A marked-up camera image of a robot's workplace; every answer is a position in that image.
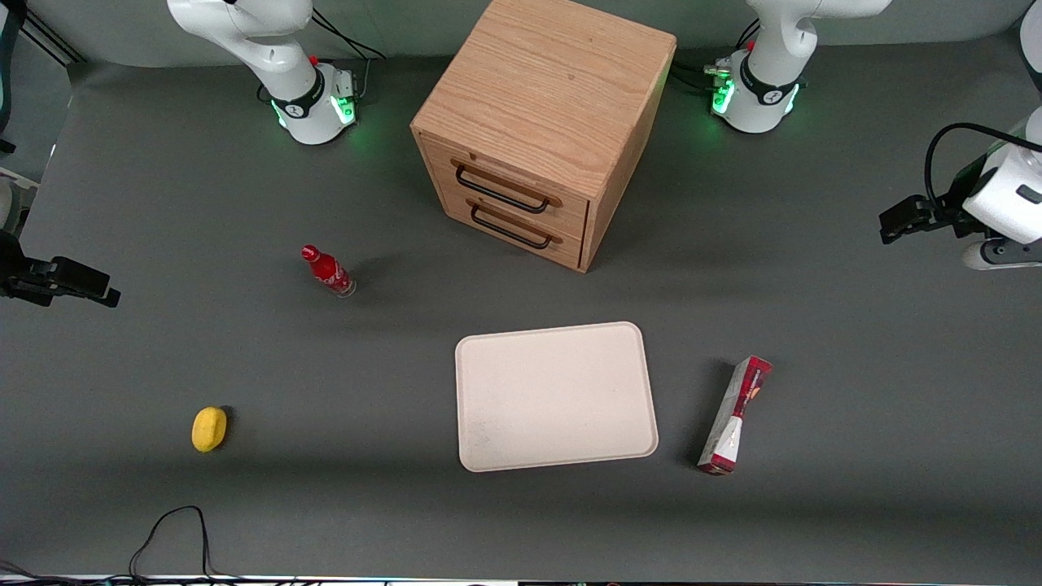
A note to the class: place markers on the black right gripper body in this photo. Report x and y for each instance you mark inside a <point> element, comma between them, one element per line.
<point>18,268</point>

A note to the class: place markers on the red cookie box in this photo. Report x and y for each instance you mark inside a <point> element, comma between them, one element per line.
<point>733,415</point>

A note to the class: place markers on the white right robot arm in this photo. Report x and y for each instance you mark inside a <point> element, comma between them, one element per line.
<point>269,49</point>

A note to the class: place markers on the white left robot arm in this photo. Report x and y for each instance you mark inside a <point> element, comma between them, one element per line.
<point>765,49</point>

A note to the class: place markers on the beige rectangular tray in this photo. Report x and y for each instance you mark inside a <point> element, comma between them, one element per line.
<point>553,399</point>

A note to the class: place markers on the yellow lemon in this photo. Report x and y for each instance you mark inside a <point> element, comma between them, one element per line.
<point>208,429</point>

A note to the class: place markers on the red cola bottle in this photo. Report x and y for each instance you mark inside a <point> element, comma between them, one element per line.
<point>329,273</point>

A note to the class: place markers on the wooden drawer front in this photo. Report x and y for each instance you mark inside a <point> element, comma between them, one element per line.
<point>452,199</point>
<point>570,216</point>

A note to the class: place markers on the wooden drawer cabinet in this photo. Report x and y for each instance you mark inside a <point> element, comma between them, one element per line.
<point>553,89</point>

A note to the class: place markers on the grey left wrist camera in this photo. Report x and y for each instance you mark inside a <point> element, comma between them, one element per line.
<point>1005,254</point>

